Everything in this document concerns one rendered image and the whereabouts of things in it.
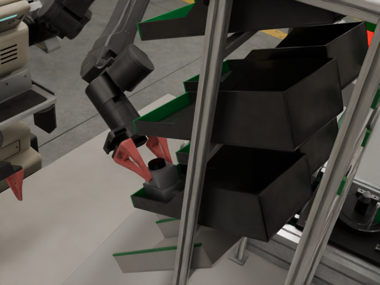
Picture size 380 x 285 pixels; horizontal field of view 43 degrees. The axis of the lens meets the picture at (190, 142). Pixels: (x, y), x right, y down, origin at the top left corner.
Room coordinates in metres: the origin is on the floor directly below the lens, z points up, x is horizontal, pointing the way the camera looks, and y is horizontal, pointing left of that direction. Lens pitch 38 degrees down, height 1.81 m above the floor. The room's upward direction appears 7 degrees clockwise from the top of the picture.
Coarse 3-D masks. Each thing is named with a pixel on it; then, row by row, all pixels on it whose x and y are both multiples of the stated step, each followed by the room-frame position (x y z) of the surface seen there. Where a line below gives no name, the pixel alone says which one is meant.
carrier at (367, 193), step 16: (352, 192) 0.94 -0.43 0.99; (368, 192) 0.88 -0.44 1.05; (352, 208) 0.89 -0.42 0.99; (368, 208) 0.89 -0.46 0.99; (304, 224) 0.83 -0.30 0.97; (336, 224) 0.84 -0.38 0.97; (352, 224) 0.83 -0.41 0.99; (368, 224) 0.82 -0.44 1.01; (336, 240) 0.79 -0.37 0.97; (352, 240) 0.80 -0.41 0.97; (368, 240) 0.80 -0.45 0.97; (368, 256) 0.75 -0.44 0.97
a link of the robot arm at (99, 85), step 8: (104, 72) 0.74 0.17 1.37; (96, 80) 0.73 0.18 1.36; (104, 80) 0.73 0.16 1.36; (112, 80) 0.74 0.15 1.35; (88, 88) 0.73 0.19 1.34; (96, 88) 0.72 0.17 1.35; (104, 88) 0.72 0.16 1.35; (112, 88) 0.73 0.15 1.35; (120, 88) 0.73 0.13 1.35; (88, 96) 0.73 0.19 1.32; (96, 96) 0.71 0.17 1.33; (104, 96) 0.71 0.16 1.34; (112, 96) 0.71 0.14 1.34; (96, 104) 0.71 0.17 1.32
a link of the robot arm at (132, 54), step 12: (132, 48) 0.76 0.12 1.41; (84, 60) 0.81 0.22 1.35; (108, 60) 0.78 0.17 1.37; (120, 60) 0.74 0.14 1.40; (132, 60) 0.73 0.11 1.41; (144, 60) 0.75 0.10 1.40; (84, 72) 0.77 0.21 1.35; (96, 72) 0.77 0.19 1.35; (120, 72) 0.72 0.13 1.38; (132, 72) 0.72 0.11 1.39; (144, 72) 0.73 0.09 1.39; (120, 84) 0.72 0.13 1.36; (132, 84) 0.72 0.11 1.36
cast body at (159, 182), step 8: (152, 160) 0.64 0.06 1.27; (160, 160) 0.64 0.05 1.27; (152, 168) 0.62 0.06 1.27; (160, 168) 0.62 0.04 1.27; (168, 168) 0.62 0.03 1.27; (176, 168) 0.63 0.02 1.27; (152, 176) 0.61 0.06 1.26; (160, 176) 0.60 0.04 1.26; (168, 176) 0.61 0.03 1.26; (176, 176) 0.62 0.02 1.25; (144, 184) 0.63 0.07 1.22; (152, 184) 0.61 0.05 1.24; (160, 184) 0.60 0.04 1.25; (168, 184) 0.61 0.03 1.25; (176, 184) 0.61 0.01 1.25; (152, 192) 0.61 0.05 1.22; (160, 192) 0.59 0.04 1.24; (168, 192) 0.60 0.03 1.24; (176, 192) 0.60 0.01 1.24; (160, 200) 0.59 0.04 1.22; (168, 200) 0.59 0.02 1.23
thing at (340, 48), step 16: (304, 32) 0.76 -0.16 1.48; (320, 32) 0.75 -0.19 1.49; (336, 32) 0.73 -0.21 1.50; (352, 32) 0.67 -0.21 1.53; (272, 48) 0.65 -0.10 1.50; (288, 48) 0.64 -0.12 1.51; (304, 48) 0.62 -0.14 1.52; (320, 48) 0.61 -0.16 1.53; (336, 48) 0.63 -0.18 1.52; (352, 48) 0.66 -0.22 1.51; (224, 64) 0.83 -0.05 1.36; (240, 64) 0.68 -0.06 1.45; (352, 64) 0.65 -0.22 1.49; (192, 80) 0.76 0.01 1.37; (224, 80) 0.69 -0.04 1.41; (352, 80) 0.64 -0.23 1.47
